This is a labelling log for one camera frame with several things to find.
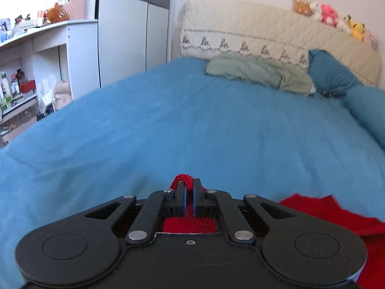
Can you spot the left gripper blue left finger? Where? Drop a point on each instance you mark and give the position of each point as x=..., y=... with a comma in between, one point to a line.
x=160, y=205

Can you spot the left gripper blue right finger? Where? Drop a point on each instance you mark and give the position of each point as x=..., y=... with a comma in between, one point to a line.
x=220, y=205

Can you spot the red knit sweater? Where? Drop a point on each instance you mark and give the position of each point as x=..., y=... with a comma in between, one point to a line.
x=371, y=230

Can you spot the blue bed sheet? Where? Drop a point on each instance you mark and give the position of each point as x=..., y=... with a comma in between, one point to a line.
x=137, y=135

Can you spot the green pillow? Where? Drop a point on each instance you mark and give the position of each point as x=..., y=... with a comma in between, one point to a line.
x=266, y=72

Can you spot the beige bag under desk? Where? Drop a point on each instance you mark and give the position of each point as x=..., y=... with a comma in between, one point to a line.
x=61, y=95

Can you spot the dark teal pillow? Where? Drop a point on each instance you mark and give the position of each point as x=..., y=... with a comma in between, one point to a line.
x=330, y=78

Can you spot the cream quilted headboard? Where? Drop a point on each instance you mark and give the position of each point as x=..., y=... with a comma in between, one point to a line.
x=212, y=27

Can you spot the white shelf desk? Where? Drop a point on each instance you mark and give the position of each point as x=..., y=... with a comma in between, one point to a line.
x=66, y=51

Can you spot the red box on shelf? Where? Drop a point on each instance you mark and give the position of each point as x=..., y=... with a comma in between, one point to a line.
x=27, y=86

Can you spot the rolled blue duvet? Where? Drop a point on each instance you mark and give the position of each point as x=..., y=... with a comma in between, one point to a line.
x=366, y=104

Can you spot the white grey wardrobe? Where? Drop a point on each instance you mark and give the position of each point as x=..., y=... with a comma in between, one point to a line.
x=132, y=37

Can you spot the white lotion bottle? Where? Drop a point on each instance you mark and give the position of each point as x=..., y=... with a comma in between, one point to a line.
x=5, y=85

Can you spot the pink ribbed container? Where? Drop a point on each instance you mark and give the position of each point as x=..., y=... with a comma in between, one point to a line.
x=76, y=9

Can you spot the brown bear plush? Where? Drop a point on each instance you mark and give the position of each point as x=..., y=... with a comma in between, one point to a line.
x=302, y=7

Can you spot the orange plush on desk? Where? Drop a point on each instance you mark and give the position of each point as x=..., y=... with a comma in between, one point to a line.
x=55, y=14

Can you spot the small white plush toy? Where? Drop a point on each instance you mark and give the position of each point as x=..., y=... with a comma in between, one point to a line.
x=342, y=22

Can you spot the yellow pikachu plush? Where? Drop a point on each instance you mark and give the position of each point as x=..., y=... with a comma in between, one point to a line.
x=357, y=29

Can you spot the light pink plush toy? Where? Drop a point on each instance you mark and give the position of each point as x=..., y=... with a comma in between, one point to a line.
x=370, y=39

